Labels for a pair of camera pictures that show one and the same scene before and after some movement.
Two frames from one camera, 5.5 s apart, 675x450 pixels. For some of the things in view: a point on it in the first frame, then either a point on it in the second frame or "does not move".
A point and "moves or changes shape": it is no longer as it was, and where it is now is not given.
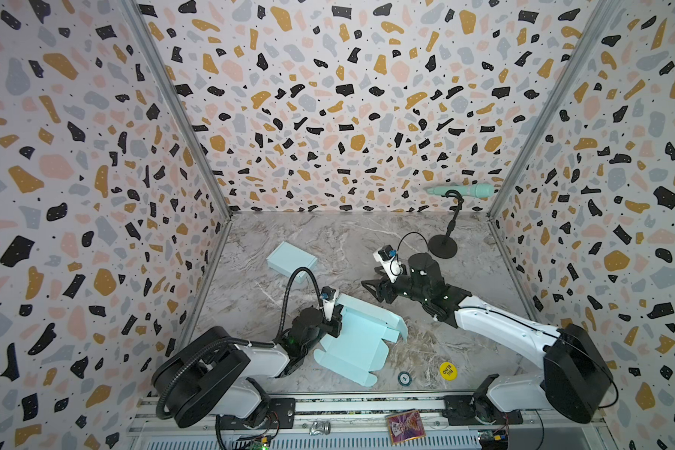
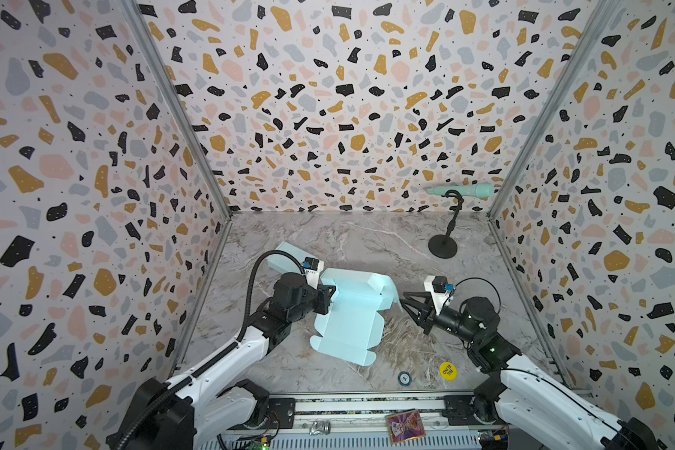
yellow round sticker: [448, 371] does not move
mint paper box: [287, 258] does not move
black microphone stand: [445, 246] does not move
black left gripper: [337, 321] -> [325, 295]
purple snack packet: [405, 427] does not move
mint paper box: [359, 347] moves or changes shape
